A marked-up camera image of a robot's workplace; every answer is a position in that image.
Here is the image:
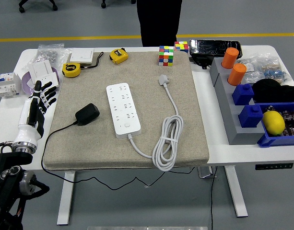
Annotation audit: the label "thin black adapter cord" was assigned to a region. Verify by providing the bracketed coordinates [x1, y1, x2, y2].
[41, 121, 195, 190]

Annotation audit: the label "black office chair base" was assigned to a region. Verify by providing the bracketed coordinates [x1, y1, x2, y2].
[18, 0, 59, 13]
[100, 0, 137, 9]

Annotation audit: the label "black desk control panel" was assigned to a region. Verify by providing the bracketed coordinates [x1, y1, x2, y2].
[255, 162, 294, 171]

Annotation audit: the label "person's torso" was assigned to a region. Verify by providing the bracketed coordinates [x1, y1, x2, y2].
[136, 0, 183, 48]

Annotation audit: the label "white wall switch panel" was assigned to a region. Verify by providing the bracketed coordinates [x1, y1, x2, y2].
[69, 47, 94, 65]

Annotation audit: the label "white table leg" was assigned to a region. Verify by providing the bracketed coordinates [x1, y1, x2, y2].
[224, 165, 248, 218]
[57, 170, 76, 226]

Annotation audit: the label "small yellow tape measure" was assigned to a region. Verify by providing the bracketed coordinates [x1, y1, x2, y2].
[109, 47, 129, 65]

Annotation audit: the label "small Rubik's cube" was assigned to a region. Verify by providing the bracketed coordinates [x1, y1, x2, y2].
[174, 41, 189, 54]

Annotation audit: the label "grey under-desk bracket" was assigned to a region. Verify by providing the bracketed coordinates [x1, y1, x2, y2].
[197, 166, 217, 179]

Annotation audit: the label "purple plate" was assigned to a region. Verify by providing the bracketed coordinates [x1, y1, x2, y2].
[21, 68, 60, 96]

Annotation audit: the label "large Rubik's cube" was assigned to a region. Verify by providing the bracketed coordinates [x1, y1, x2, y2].
[158, 45, 175, 67]

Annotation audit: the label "black power adapter plug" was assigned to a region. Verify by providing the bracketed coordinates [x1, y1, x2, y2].
[75, 103, 100, 127]

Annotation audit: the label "orange cylinder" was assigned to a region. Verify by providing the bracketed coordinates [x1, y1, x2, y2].
[227, 63, 247, 86]
[221, 47, 240, 69]

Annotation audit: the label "white circuit breaker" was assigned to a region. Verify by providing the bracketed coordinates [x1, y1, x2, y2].
[0, 71, 22, 98]

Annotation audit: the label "black cloth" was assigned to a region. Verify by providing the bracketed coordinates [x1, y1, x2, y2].
[251, 78, 294, 104]

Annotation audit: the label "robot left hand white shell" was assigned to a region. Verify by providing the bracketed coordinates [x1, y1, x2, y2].
[12, 80, 58, 148]

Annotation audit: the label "blue plastic bin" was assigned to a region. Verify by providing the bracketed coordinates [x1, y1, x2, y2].
[257, 102, 294, 148]

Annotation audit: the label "white power strip cord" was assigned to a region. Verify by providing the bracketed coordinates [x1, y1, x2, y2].
[127, 74, 185, 172]

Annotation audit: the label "bag of blue resistors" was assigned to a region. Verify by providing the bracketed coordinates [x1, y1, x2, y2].
[259, 54, 294, 85]

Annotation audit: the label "large yellow tape measure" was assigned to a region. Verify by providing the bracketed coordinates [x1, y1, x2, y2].
[62, 51, 105, 78]

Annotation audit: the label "grey stepped block holder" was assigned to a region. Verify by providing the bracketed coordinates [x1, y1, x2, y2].
[209, 57, 266, 146]

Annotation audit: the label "dark capacitors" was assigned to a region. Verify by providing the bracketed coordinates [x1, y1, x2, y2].
[281, 109, 294, 137]

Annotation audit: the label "white wall socket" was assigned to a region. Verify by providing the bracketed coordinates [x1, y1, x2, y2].
[38, 71, 60, 88]

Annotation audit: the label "yellow lemon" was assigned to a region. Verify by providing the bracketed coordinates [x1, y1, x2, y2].
[261, 111, 286, 137]

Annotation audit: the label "white switch box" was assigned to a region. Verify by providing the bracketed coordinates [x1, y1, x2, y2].
[29, 59, 53, 81]

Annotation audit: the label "white power strip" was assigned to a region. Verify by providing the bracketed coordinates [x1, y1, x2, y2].
[106, 82, 141, 139]

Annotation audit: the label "grey-brown mat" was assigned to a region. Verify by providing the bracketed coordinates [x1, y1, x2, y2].
[42, 51, 210, 171]

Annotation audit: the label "black hanging cable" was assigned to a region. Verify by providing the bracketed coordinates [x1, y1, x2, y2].
[210, 166, 218, 230]

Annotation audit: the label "bag of small parts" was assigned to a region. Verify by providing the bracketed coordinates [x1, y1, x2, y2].
[237, 57, 265, 84]

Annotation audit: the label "blue square block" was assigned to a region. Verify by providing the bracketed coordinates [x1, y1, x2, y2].
[232, 83, 255, 106]
[237, 104, 264, 128]

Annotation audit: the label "bag of metal screws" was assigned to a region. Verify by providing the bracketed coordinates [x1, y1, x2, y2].
[36, 43, 73, 70]

